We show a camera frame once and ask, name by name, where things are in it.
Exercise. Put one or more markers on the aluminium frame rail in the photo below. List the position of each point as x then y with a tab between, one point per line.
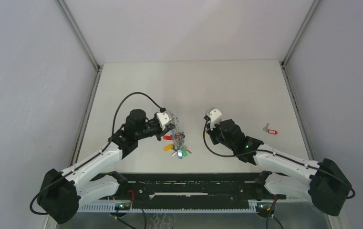
286	68
89	79

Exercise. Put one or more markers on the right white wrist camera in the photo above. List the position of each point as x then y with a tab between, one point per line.
213	117

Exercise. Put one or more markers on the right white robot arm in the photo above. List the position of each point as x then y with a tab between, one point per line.
321	183

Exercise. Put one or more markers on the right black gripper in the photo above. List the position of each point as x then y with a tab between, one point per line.
211	133

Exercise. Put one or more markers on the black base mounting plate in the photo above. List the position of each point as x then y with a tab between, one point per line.
192	190

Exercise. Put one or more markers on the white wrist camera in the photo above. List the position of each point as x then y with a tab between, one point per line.
213	117
165	118

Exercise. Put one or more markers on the red tagged key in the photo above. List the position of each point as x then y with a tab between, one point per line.
269	131

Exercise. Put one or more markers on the aluminium frame rail left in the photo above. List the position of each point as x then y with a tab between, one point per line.
89	79

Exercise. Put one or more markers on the aluminium frame rail right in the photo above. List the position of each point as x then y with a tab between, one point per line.
286	68

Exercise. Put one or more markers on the blue handled metal keyring holder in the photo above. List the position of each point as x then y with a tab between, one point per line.
175	122

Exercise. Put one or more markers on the white slotted cable duct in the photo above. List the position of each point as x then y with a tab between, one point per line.
123	207

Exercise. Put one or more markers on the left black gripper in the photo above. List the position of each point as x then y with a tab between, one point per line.
161	132

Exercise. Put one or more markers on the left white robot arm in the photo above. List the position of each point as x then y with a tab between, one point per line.
63	192

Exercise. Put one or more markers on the bunch of coloured tagged keys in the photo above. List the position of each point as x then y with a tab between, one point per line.
178	145

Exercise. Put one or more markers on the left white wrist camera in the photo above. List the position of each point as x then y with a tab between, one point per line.
165	118

